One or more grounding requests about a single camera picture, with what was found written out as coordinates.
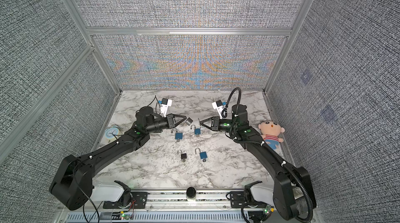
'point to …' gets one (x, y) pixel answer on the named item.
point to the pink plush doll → (270, 131)
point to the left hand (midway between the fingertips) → (186, 119)
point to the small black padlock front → (184, 156)
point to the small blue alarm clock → (111, 132)
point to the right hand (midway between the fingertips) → (201, 123)
